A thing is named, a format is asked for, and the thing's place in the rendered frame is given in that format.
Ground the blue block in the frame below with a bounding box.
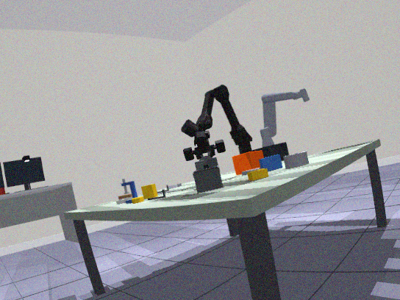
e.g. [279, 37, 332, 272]
[259, 154, 282, 171]

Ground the yellow block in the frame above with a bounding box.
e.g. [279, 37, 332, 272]
[247, 168, 268, 180]
[141, 184, 157, 199]

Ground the yellow short cylinder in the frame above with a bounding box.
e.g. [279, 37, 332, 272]
[132, 197, 144, 204]

